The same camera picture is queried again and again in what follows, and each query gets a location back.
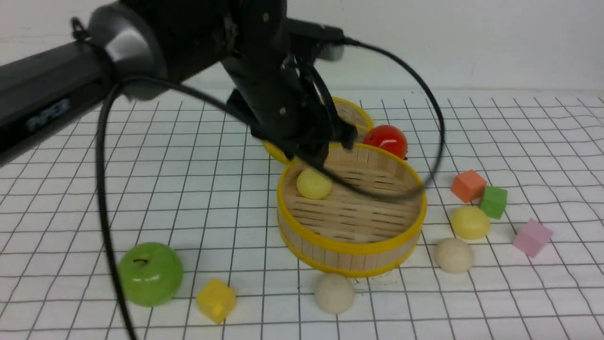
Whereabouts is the pink foam cube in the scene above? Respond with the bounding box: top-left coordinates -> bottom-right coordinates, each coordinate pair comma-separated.
512,218 -> 553,258

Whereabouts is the orange foam cube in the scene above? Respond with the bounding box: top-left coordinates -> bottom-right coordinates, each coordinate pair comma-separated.
451,170 -> 487,203

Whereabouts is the white bun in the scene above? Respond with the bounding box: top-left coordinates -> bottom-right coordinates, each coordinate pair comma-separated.
434,238 -> 474,275
314,273 -> 356,315

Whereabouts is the bamboo steamer lid yellow rim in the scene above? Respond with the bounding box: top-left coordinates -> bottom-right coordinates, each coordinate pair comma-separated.
262,96 -> 375,164

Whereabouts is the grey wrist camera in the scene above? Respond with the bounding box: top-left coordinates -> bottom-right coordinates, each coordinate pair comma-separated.
285,18 -> 345,62

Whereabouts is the green foam cube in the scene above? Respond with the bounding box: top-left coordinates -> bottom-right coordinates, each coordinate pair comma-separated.
479,185 -> 508,220

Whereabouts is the black cable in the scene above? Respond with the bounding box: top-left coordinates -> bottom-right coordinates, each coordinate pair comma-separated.
71,18 -> 446,340

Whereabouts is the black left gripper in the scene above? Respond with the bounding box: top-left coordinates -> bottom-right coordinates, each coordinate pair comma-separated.
222,0 -> 340,161

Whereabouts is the bamboo steamer tray yellow rim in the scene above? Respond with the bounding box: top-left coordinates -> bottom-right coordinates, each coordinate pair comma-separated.
276,144 -> 427,278

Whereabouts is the red tomato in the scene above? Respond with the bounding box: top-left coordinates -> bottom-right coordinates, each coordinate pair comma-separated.
363,125 -> 408,161

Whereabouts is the pale yellow bun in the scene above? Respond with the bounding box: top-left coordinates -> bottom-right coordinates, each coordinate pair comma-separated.
296,168 -> 332,200
451,206 -> 491,240

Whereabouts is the yellow foam cube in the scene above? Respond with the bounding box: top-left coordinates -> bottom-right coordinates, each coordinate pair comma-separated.
195,278 -> 237,324

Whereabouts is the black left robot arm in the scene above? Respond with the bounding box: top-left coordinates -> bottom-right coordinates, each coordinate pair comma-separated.
1,0 -> 354,163

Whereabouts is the green apple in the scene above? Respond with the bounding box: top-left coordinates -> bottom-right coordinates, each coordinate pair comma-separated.
118,242 -> 184,307

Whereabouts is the white grid tablecloth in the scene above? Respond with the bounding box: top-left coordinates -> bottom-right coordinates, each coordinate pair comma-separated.
0,90 -> 604,340

